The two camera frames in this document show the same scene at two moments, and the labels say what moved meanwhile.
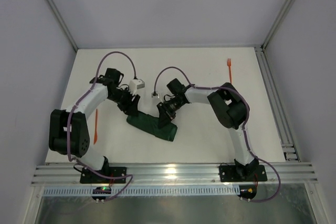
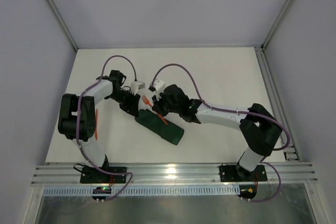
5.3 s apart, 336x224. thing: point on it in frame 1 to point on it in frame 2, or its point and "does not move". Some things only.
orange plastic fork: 229,64 to 145,99
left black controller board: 101,190 does not move
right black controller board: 247,191 does not move
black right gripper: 165,110 to 160,103
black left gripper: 130,100 does not move
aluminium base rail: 209,173 does not move
